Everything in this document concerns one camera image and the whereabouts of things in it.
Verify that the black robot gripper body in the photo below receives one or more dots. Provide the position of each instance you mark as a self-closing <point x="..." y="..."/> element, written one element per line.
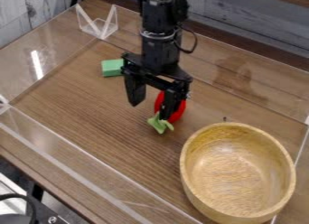
<point x="157" y="64"/>

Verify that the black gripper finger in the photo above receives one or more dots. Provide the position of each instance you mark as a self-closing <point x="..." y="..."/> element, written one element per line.
<point x="136" y="88"/>
<point x="173" y="97"/>

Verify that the red toy strawberry green leaves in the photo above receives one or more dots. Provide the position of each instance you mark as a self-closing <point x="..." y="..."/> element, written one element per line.
<point x="156" y="122"/>

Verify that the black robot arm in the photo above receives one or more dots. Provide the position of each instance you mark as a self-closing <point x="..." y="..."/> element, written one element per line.
<point x="163" y="16"/>

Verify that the green rectangular block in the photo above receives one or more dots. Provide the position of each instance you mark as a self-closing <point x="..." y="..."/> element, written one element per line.
<point x="112" y="67"/>

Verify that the wooden bowl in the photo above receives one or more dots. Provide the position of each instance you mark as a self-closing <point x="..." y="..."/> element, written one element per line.
<point x="237" y="173"/>

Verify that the clear acrylic enclosure wall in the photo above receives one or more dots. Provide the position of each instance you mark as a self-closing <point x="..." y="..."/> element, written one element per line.
<point x="82" y="141"/>

